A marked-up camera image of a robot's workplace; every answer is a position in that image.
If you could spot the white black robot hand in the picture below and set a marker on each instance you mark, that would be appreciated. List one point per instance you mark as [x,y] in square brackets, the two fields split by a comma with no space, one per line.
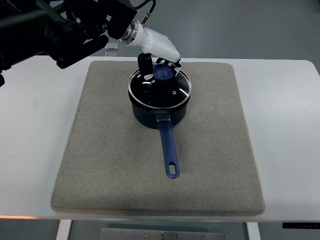
[151,43]

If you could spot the glass lid blue knob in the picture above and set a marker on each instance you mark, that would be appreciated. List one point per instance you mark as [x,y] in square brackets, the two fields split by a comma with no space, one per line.
[165,90]

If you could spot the dark blue saucepan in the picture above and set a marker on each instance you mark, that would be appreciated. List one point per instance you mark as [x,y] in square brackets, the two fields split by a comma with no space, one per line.
[163,120]

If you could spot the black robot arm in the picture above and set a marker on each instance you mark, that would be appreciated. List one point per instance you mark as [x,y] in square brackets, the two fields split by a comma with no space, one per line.
[68,32]

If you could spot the clear floor marker upper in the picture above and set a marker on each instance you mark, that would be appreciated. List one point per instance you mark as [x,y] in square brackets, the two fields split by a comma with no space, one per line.
[112,46]

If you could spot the grey fabric mat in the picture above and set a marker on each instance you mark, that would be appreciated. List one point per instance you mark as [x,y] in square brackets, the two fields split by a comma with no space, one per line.
[113,165]

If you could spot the white table leg left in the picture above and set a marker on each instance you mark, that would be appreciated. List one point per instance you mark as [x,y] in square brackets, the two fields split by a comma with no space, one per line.
[64,229]

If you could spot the white table leg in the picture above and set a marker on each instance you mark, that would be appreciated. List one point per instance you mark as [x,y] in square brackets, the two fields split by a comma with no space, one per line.
[253,231]
[64,229]

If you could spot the white table leg right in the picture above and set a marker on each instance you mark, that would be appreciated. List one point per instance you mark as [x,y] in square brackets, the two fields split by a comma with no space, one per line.
[253,231]

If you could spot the black table control panel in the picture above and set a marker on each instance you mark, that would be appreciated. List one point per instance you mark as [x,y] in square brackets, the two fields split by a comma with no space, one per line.
[301,225]

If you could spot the metal base plate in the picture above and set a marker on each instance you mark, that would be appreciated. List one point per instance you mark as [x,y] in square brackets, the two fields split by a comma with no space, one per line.
[144,234]

